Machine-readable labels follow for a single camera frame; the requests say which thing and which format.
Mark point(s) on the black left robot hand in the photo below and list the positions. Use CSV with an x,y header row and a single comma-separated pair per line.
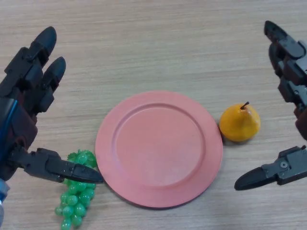
x,y
14,124

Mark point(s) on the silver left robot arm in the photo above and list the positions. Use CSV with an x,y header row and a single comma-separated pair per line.
x,y
3,191

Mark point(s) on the pink round plate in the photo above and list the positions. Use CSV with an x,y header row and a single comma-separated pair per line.
x,y
158,153

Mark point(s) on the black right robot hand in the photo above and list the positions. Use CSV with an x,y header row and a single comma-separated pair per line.
x,y
295,69

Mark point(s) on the yellow pear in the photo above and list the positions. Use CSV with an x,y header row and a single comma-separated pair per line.
x,y
239,124

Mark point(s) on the green grape bunch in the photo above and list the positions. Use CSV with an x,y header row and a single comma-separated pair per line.
x,y
72,208

